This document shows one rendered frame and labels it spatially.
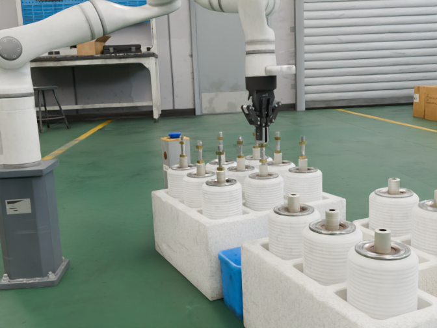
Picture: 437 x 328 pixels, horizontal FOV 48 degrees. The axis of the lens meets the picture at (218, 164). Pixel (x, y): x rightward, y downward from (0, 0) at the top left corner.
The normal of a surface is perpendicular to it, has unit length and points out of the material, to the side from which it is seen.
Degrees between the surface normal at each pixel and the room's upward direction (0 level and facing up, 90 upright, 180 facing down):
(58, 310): 0
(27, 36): 79
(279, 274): 90
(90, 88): 90
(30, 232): 90
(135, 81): 90
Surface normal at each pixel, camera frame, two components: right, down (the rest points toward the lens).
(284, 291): -0.92, 0.11
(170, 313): -0.04, -0.98
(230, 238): 0.43, 0.14
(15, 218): 0.07, 0.15
